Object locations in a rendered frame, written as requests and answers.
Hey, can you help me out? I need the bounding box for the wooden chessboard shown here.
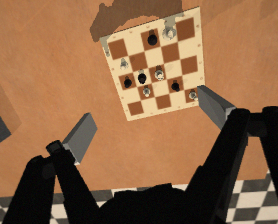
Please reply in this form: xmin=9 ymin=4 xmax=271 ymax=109
xmin=99 ymin=7 xmax=205 ymax=121

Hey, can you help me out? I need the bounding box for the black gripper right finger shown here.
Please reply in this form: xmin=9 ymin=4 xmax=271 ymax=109
xmin=164 ymin=85 xmax=278 ymax=224

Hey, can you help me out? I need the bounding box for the white pawn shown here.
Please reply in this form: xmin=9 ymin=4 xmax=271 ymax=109
xmin=120 ymin=62 xmax=128 ymax=70
xmin=189 ymin=92 xmax=198 ymax=101
xmin=143 ymin=88 xmax=150 ymax=97

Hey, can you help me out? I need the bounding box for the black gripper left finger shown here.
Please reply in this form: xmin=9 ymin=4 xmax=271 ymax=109
xmin=2 ymin=113 xmax=107 ymax=224

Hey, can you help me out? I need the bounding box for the white rook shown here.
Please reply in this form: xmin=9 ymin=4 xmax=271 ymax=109
xmin=155 ymin=70 xmax=164 ymax=80

